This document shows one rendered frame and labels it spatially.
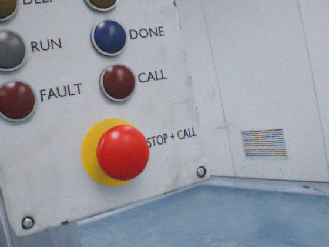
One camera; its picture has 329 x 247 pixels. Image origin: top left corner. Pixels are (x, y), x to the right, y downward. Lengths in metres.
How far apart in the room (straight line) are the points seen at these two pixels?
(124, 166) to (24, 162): 0.07
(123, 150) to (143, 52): 0.09
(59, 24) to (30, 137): 0.09
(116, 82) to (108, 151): 0.06
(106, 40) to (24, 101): 0.08
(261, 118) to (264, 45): 0.69
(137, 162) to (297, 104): 3.33
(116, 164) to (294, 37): 3.29
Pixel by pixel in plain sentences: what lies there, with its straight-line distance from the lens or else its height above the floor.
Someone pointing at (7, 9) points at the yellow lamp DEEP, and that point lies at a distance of 0.31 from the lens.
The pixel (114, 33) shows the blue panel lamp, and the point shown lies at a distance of 0.32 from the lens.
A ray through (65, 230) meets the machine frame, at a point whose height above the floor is 0.93.
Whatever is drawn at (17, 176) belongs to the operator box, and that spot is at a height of 0.99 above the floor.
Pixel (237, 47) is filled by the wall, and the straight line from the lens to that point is 4.00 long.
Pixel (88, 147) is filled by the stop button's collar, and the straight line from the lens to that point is 0.31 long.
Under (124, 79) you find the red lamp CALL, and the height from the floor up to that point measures 1.05.
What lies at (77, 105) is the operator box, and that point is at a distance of 0.31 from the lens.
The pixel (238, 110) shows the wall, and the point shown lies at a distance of 4.09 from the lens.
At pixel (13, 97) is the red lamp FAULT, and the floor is 1.05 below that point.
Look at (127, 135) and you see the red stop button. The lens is 0.29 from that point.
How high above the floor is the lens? 1.02
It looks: 3 degrees down
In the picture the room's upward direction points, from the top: 11 degrees counter-clockwise
